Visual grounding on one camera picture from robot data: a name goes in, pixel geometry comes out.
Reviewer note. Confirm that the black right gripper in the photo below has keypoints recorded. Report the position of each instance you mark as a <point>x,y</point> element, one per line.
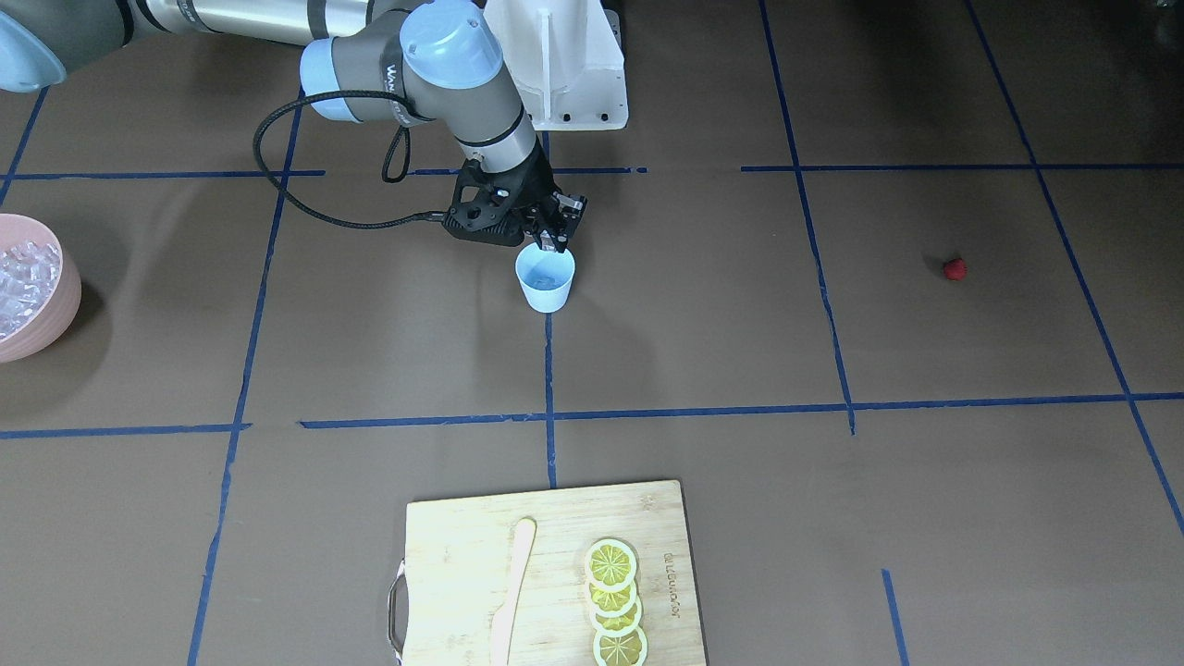
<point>536,196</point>

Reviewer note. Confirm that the clear ice cube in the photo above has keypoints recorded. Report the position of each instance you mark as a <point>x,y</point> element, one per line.
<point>544,280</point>

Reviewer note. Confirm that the red strawberry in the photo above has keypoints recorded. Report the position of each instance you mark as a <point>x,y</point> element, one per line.
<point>955,269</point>

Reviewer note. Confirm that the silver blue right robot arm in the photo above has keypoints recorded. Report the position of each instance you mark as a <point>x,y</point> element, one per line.
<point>411,62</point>

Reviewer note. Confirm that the light blue paper cup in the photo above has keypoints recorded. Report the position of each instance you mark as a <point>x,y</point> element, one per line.
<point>563,264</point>

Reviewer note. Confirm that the clear ice cubes pile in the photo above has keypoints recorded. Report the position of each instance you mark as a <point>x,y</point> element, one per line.
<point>29,273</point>

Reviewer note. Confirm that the lemon slice farthest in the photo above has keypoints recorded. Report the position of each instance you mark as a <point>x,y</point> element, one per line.
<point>611,565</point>

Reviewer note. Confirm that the lemon slice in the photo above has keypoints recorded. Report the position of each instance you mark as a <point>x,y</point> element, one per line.
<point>618,625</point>
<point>611,565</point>
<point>631,648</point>
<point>612,604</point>

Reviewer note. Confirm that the bamboo cutting board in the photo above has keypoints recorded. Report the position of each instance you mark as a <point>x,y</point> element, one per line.
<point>457,559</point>

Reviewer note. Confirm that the yellow plastic knife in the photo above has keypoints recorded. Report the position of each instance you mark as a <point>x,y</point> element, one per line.
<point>503,620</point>

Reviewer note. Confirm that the lemon slice nearest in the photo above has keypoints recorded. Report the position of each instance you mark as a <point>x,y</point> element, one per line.
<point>631,648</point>

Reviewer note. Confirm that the pink bowl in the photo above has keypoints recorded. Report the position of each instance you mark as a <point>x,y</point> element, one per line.
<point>62,307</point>

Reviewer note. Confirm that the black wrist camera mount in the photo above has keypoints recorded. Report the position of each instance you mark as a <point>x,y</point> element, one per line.
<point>484,206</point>

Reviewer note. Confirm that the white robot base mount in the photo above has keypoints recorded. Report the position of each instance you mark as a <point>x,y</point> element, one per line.
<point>566,60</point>

